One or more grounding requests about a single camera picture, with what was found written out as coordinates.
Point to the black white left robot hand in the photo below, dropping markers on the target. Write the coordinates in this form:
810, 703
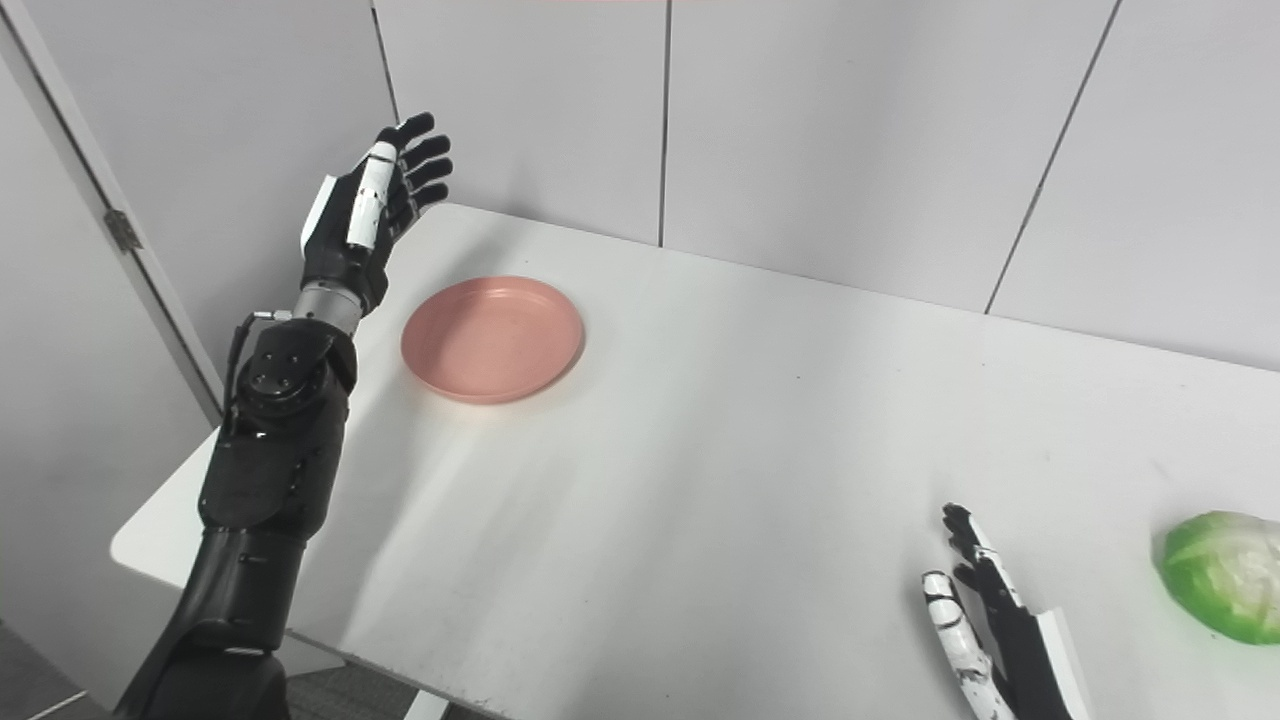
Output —
335, 255

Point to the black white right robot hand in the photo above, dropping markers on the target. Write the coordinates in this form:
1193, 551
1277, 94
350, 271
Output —
1030, 670

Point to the pink round plate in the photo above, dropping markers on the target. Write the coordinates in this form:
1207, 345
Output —
490, 340

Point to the green white cabbage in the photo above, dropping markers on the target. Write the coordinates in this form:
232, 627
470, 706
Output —
1225, 575

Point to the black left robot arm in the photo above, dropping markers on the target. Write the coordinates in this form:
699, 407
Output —
270, 470

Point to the metal door hinge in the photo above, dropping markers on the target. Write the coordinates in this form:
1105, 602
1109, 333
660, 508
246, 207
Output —
123, 231

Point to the white table leg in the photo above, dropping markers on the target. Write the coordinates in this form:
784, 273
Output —
428, 707

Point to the white door frame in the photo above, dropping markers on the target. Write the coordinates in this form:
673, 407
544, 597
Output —
68, 120

